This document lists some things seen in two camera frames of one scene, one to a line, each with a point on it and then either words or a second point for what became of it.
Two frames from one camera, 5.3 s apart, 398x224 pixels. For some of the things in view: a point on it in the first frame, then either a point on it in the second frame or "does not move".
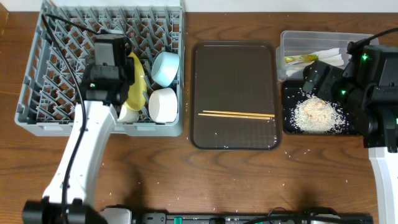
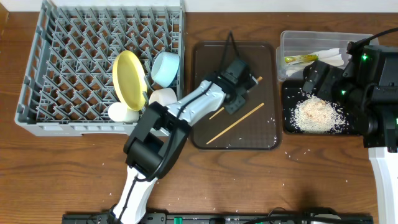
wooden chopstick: x=234 y=116 → x=231 y=126
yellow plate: x=137 y=95 does not move
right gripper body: x=333 y=84 does not move
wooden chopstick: x=242 y=113 → x=259 y=79
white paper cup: x=128 y=115 does not move
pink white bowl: x=163 y=105 does not move
